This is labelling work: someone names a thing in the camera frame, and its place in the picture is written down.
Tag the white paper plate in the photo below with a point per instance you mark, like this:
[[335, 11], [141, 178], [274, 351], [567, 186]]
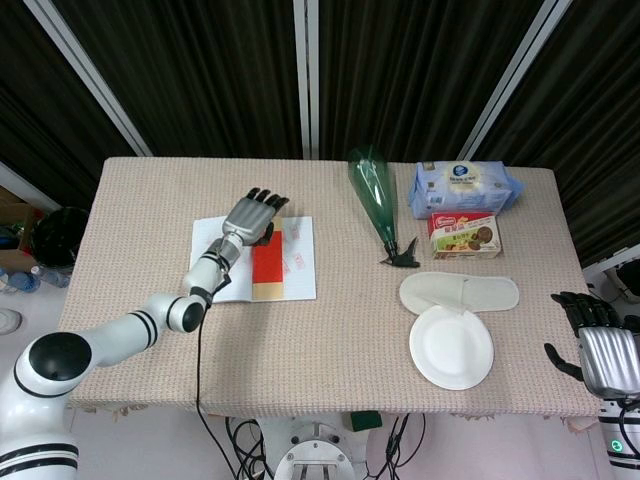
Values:
[[450, 350]]

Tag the beige waffle tablecloth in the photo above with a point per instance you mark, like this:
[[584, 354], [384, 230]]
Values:
[[320, 350]]

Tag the black pleated curtain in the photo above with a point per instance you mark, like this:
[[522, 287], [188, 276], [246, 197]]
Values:
[[200, 75]]

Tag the lined notebook with yellow cover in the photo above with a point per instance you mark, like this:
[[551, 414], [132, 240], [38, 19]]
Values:
[[300, 280]]

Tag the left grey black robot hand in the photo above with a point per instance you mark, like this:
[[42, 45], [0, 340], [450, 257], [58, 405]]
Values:
[[247, 215]]

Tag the white slanted frame pole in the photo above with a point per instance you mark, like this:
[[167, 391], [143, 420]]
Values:
[[95, 75], [515, 75]]

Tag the black trash bin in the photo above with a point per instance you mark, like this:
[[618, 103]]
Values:
[[57, 240]]

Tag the brown cardboard box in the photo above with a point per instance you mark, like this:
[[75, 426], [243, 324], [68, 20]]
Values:
[[15, 225]]

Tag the clear plastic water bottle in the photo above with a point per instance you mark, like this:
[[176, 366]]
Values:
[[30, 282]]

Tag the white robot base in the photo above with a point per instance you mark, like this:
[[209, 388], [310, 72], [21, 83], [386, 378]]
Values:
[[315, 450]]

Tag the green block under table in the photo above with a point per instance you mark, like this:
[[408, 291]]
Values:
[[366, 421]]

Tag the blue tissue pack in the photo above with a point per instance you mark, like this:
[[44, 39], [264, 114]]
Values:
[[460, 192]]

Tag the white upright frame pole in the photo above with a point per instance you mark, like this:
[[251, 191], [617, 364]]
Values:
[[306, 75]]

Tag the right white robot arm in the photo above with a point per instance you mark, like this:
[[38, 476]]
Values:
[[620, 440]]

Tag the green spray bottle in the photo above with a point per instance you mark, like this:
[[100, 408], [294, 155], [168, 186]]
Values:
[[377, 200]]

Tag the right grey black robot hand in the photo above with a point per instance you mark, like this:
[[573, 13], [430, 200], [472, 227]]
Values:
[[610, 360]]

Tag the red and gold bookmark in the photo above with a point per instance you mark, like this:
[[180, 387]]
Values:
[[267, 265]]

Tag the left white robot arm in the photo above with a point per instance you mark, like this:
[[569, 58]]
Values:
[[115, 335]]

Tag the red green biscuit box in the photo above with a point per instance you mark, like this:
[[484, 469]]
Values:
[[465, 237]]

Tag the white disposable slipper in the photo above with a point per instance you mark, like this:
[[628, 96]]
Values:
[[480, 292]]

